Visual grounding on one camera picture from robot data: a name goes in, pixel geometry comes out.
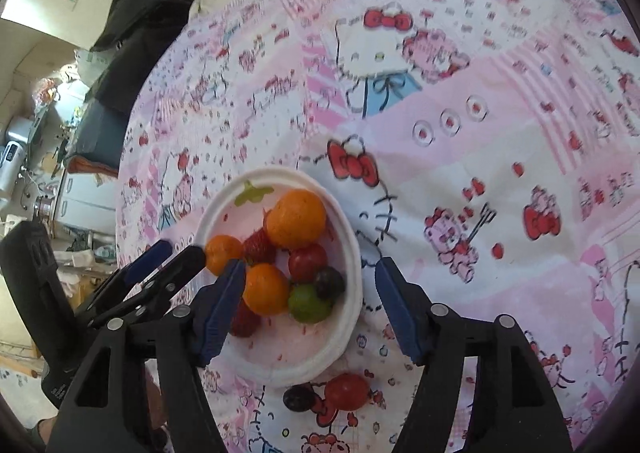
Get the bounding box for green grape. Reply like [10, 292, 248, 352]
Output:
[288, 284, 332, 324]

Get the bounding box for red cherry tomato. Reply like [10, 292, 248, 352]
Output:
[324, 373, 370, 412]
[288, 243, 328, 283]

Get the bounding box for large orange mandarin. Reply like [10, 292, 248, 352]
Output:
[265, 188, 328, 251]

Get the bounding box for dark purple grape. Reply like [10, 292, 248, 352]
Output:
[314, 267, 346, 303]
[282, 385, 316, 413]

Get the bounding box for left hand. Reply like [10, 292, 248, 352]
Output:
[29, 362, 168, 452]

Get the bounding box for white kitchen cabinet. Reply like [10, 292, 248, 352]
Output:
[53, 172, 118, 236]

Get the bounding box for pink strawberry plate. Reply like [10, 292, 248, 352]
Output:
[194, 166, 362, 388]

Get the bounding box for teal sofa armrest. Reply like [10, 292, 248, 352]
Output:
[64, 100, 129, 178]

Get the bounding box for white microwave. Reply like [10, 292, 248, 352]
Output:
[0, 141, 26, 198]

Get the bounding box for white plastic bag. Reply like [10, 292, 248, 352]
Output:
[74, 49, 116, 88]

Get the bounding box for black clothing pile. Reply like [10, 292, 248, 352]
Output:
[90, 0, 194, 116]

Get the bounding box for hello kitty pink bedsheet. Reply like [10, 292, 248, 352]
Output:
[117, 0, 639, 452]

